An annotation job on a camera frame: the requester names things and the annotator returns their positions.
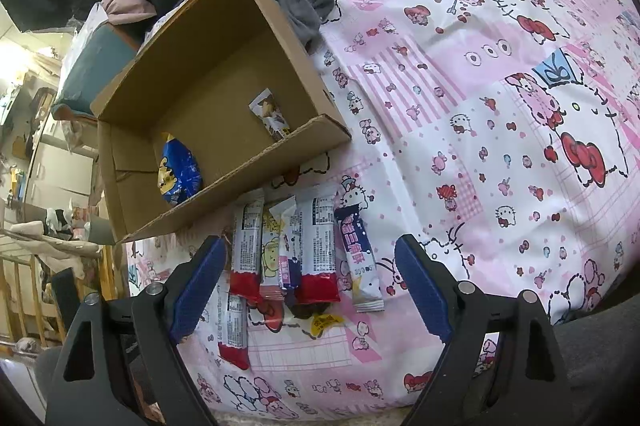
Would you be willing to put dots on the teal cushion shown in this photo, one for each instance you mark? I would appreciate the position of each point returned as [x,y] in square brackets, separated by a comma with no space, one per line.
[90,70]

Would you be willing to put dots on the yellow wrapped candy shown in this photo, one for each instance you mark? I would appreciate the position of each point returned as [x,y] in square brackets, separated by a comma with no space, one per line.
[325,322]

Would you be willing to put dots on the clear plastic sheet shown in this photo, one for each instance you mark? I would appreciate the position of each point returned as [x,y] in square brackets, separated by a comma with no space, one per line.
[82,35]

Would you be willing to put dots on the small white brown snack packet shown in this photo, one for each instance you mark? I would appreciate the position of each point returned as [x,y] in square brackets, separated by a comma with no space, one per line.
[270,113]

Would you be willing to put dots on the brown cardboard box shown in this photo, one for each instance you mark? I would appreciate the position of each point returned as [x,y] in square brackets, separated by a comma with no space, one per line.
[210,70]

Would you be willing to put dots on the pink cloth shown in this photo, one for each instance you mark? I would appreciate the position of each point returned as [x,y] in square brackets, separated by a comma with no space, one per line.
[125,5]

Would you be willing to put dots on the dark grey cloth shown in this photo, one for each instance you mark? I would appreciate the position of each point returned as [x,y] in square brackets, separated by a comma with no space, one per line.
[600,366]

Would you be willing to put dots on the dark purple white snack packet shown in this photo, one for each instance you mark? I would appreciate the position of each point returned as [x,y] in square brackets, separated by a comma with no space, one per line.
[357,263]

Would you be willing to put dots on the blue snack bag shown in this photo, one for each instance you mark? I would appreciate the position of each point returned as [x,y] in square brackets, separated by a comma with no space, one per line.
[177,171]

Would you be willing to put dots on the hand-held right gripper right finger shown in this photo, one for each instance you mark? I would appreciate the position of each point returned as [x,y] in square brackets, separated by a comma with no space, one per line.
[425,291]

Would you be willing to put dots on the beige cloth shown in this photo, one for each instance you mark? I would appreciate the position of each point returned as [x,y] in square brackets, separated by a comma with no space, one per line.
[50,246]

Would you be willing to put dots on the yellow cartoon snack packet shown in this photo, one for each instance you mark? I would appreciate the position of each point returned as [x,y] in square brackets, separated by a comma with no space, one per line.
[270,251]

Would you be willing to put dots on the red white snack packet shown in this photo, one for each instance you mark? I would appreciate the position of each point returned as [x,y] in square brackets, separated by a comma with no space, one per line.
[247,246]
[315,251]
[234,331]

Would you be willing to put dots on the pink cartoon printed bedsheet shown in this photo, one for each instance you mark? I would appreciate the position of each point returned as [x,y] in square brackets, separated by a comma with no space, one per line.
[450,130]

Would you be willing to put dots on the white cabinet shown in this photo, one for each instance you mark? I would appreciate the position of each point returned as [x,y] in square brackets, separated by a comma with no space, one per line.
[60,165]

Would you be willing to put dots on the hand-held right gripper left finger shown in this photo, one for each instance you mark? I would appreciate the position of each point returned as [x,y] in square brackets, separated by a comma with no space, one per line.
[197,286]

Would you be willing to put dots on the wooden chair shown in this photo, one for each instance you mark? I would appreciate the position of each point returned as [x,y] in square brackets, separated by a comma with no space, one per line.
[30,286]

